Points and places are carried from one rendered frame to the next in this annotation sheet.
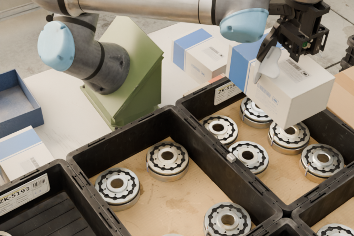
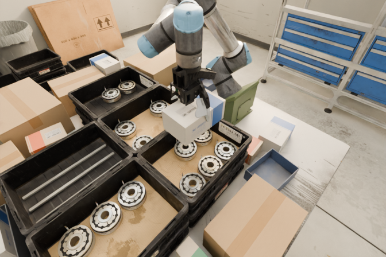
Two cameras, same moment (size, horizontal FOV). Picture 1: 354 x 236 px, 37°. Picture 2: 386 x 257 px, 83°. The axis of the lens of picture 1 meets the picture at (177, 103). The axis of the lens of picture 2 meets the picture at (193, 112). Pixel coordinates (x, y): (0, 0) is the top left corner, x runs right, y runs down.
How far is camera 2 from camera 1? 112 cm
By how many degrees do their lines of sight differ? 56
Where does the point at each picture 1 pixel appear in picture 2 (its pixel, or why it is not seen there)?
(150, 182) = not seen: hidden behind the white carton
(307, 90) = (169, 116)
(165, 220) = (147, 127)
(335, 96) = (255, 191)
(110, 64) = (223, 86)
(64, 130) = not seen: hidden behind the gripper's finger
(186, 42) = (276, 120)
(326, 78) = (182, 124)
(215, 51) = (277, 133)
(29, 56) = (296, 111)
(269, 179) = (177, 162)
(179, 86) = (253, 132)
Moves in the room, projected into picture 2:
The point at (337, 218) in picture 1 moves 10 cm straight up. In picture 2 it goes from (155, 198) to (151, 184)
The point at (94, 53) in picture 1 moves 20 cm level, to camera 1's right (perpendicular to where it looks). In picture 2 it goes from (219, 76) to (230, 98)
